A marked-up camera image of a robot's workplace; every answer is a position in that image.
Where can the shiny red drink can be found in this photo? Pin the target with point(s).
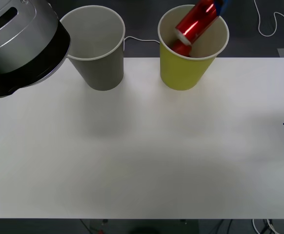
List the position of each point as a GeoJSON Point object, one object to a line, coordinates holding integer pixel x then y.
{"type": "Point", "coordinates": [195, 22]}

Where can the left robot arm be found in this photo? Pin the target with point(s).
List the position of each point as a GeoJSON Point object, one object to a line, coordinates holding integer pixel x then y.
{"type": "Point", "coordinates": [15, 36]}

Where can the yellow-green plastic waste bin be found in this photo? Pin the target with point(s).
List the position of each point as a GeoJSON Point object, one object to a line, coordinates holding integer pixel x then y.
{"type": "Point", "coordinates": [181, 73]}

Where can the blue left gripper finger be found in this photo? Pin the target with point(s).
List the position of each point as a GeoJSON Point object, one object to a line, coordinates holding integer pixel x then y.
{"type": "Point", "coordinates": [222, 7]}

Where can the matte red drink can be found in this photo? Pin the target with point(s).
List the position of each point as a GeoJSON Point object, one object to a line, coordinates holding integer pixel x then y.
{"type": "Point", "coordinates": [181, 48]}

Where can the grey plastic waste bin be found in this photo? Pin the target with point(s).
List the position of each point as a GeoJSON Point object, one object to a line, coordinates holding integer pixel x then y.
{"type": "Point", "coordinates": [100, 70]}

